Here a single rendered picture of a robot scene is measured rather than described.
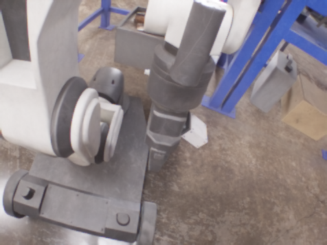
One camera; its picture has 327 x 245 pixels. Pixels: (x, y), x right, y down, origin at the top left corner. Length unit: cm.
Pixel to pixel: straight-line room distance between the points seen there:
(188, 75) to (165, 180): 78
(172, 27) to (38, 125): 22
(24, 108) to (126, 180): 54
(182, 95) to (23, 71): 23
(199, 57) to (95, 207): 62
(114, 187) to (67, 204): 19
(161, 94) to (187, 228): 76
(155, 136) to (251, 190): 89
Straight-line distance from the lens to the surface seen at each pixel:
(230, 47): 25
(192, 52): 21
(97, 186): 76
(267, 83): 137
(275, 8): 93
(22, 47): 33
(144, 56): 128
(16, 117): 33
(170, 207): 94
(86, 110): 32
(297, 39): 100
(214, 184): 104
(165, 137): 32
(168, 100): 27
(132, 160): 79
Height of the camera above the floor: 90
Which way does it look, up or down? 56 degrees down
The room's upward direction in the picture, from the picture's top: 24 degrees clockwise
